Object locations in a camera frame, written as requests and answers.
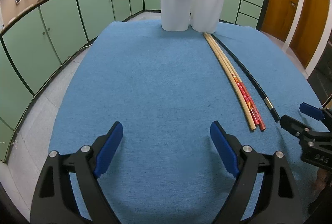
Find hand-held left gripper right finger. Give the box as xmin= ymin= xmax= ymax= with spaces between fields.
xmin=210 ymin=121 xmax=304 ymax=224

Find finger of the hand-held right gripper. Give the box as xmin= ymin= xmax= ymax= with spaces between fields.
xmin=299 ymin=102 xmax=332 ymax=124
xmin=280 ymin=114 xmax=316 ymax=141

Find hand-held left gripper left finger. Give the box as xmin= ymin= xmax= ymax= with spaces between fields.
xmin=31 ymin=121 xmax=124 ymax=224

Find black chopstick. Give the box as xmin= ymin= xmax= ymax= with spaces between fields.
xmin=211 ymin=34 xmax=281 ymax=122

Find wooden chopstick with red end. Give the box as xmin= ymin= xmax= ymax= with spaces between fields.
xmin=207 ymin=33 xmax=266 ymax=131
xmin=205 ymin=33 xmax=260 ymax=127

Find plain wooden chopstick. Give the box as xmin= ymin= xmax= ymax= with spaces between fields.
xmin=203 ymin=33 xmax=257 ymax=132

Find white double utensil holder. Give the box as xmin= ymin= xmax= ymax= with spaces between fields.
xmin=159 ymin=0 xmax=228 ymax=33

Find person's right forearm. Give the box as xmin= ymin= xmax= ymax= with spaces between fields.
xmin=309 ymin=168 xmax=332 ymax=222

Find blue table mat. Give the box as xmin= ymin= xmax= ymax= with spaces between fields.
xmin=48 ymin=19 xmax=325 ymax=224

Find green base cabinets with countertop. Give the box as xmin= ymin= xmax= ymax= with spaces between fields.
xmin=0 ymin=0 xmax=265 ymax=162

